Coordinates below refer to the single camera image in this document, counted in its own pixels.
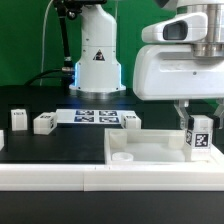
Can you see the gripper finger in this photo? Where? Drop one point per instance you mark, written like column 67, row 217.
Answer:
column 219, row 114
column 180, row 106

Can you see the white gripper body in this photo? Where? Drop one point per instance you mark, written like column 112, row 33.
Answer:
column 171, row 72

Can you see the white square tabletop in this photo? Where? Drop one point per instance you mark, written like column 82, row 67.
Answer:
column 153, row 147

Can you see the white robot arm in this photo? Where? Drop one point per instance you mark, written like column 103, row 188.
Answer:
column 97, row 71

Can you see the white block left edge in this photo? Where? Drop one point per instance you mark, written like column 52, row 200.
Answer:
column 1, row 139

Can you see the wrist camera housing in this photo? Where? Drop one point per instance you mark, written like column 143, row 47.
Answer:
column 183, row 28

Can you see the white U-shaped obstacle wall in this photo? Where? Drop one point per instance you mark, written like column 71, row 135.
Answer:
column 177, row 177

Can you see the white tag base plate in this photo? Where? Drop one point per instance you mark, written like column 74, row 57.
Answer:
column 89, row 116

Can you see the black camera stand pole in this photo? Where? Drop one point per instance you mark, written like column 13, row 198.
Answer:
column 66, row 9

